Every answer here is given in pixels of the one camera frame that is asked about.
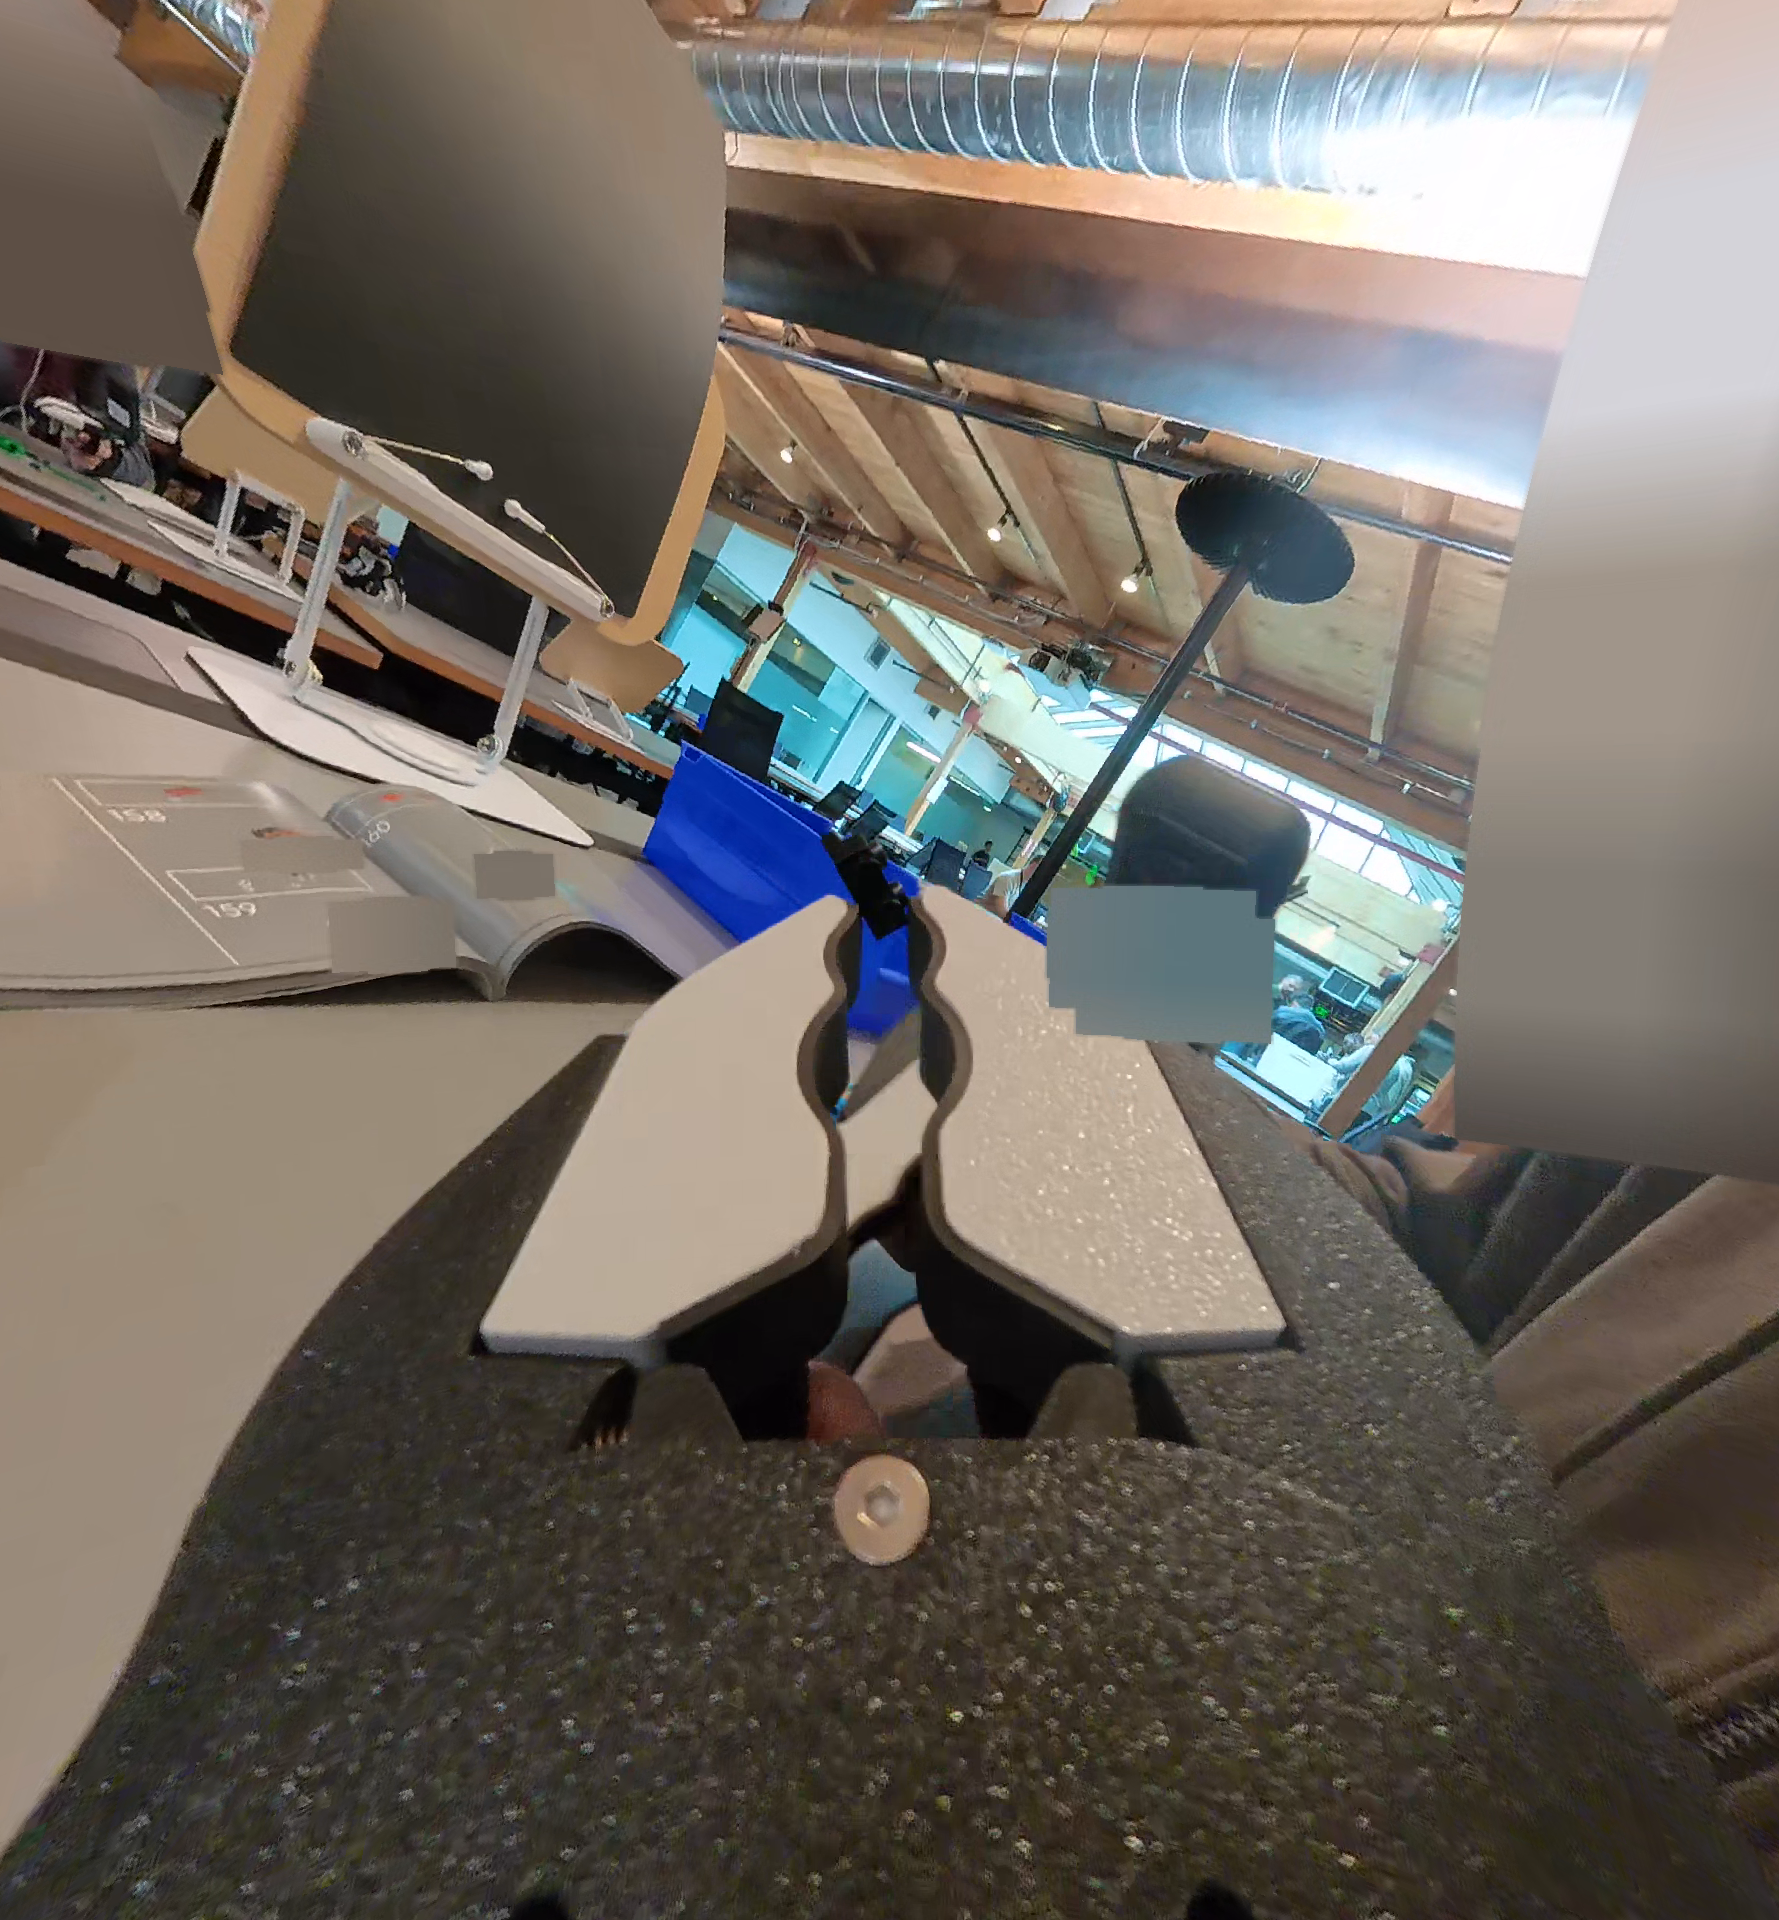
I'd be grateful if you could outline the grey instruction booklet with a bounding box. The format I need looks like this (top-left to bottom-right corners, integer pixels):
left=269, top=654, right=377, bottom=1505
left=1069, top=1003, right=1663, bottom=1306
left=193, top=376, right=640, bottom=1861
left=0, top=630, right=730, bottom=1010

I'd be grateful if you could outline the plywood framed black panel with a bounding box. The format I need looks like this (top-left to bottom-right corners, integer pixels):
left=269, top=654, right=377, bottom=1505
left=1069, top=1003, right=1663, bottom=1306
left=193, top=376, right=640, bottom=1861
left=180, top=0, right=730, bottom=693

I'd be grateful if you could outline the person's right forearm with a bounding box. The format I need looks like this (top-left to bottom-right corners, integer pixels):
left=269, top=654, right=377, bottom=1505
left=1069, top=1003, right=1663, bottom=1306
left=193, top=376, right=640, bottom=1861
left=1339, top=1132, right=1716, bottom=1345

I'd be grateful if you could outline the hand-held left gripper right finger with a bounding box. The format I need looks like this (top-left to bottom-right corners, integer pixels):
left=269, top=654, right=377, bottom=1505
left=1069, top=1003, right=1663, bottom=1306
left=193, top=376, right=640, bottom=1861
left=910, top=891, right=1291, bottom=1359

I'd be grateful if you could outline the person's brown jacket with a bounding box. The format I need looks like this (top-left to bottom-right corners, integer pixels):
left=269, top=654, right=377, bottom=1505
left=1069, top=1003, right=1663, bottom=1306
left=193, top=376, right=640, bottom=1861
left=1483, top=1171, right=1779, bottom=1878

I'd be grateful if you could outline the black square toy brick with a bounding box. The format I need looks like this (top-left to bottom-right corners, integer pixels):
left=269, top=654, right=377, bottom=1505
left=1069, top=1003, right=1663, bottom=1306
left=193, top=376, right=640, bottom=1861
left=825, top=829, right=917, bottom=943

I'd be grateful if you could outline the blue plastic bin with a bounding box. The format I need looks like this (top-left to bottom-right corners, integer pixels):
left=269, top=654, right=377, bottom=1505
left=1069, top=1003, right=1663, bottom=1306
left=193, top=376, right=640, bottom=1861
left=644, top=742, right=1051, bottom=1042

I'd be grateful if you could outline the wooden background desk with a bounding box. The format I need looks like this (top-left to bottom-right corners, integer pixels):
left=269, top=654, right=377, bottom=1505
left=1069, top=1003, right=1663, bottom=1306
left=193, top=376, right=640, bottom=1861
left=334, top=578, right=681, bottom=779
left=0, top=442, right=383, bottom=672

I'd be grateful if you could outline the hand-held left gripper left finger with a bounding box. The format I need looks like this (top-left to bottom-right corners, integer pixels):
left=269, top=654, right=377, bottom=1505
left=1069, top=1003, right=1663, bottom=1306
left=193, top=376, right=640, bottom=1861
left=482, top=896, right=850, bottom=1364

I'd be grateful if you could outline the long silver air duct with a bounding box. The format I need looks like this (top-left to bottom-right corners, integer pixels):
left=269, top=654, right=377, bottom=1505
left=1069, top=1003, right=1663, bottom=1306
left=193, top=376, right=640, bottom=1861
left=678, top=18, right=1657, bottom=201

